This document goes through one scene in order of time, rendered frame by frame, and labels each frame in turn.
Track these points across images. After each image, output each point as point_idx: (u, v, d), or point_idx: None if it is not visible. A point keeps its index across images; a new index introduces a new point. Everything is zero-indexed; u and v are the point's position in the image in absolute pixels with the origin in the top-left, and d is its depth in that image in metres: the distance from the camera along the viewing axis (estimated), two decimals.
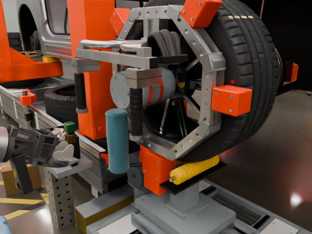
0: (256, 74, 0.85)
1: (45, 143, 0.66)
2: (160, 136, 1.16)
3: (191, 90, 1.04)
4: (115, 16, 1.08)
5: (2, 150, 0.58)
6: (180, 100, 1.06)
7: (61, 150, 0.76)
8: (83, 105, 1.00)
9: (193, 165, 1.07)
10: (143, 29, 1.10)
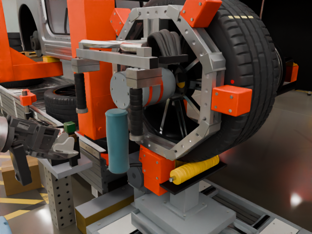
0: (256, 74, 0.85)
1: (45, 135, 0.66)
2: (160, 136, 1.16)
3: (191, 90, 1.04)
4: (115, 16, 1.08)
5: (1, 139, 0.58)
6: (180, 100, 1.06)
7: (61, 142, 0.75)
8: (83, 105, 1.00)
9: (193, 165, 1.07)
10: (143, 29, 1.10)
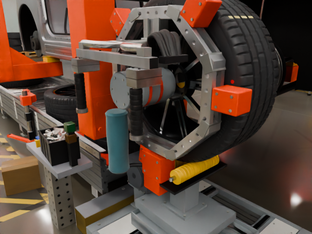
0: (256, 74, 0.85)
1: None
2: (160, 136, 1.16)
3: (191, 90, 1.04)
4: (115, 16, 1.08)
5: None
6: (180, 100, 1.06)
7: None
8: (83, 105, 1.00)
9: (193, 165, 1.07)
10: (143, 29, 1.10)
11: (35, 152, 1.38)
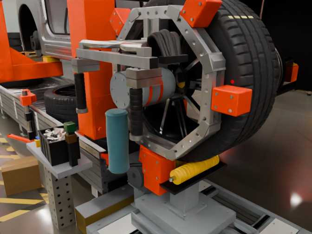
0: (256, 74, 0.85)
1: None
2: (160, 136, 1.16)
3: (191, 90, 1.04)
4: (115, 16, 1.08)
5: None
6: (180, 100, 1.06)
7: None
8: (83, 105, 1.00)
9: (193, 165, 1.07)
10: (143, 29, 1.10)
11: (35, 152, 1.38)
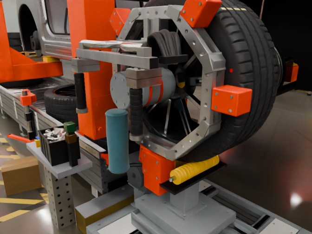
0: (254, 61, 0.84)
1: None
2: (165, 139, 1.14)
3: (191, 88, 1.04)
4: (115, 16, 1.08)
5: None
6: (181, 100, 1.05)
7: None
8: (83, 105, 1.00)
9: (193, 165, 1.07)
10: (140, 34, 1.12)
11: (35, 152, 1.38)
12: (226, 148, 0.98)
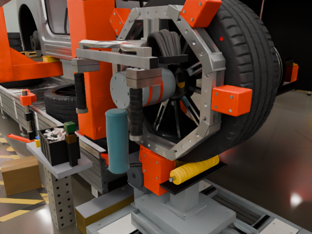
0: (242, 26, 0.85)
1: None
2: None
3: (192, 81, 1.03)
4: (115, 16, 1.08)
5: None
6: (185, 95, 1.03)
7: None
8: (83, 105, 1.00)
9: (193, 165, 1.07)
10: None
11: (35, 152, 1.38)
12: (243, 127, 0.91)
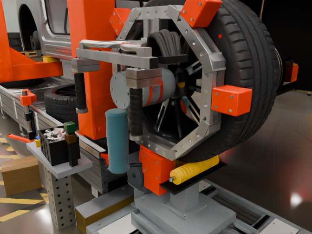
0: (240, 23, 0.85)
1: None
2: None
3: (192, 80, 1.03)
4: (115, 16, 1.08)
5: None
6: (185, 94, 1.03)
7: None
8: (83, 105, 1.00)
9: (193, 165, 1.07)
10: (133, 53, 1.19)
11: (35, 152, 1.38)
12: (245, 124, 0.90)
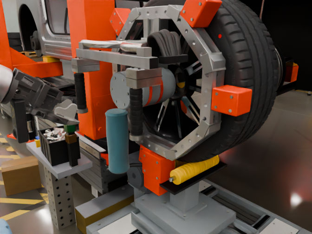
0: (240, 23, 0.85)
1: (48, 94, 0.65)
2: None
3: (192, 80, 1.03)
4: (115, 16, 1.08)
5: (3, 89, 0.58)
6: (185, 94, 1.03)
7: None
8: (83, 105, 1.00)
9: (193, 165, 1.07)
10: (133, 53, 1.19)
11: (35, 152, 1.38)
12: (245, 124, 0.90)
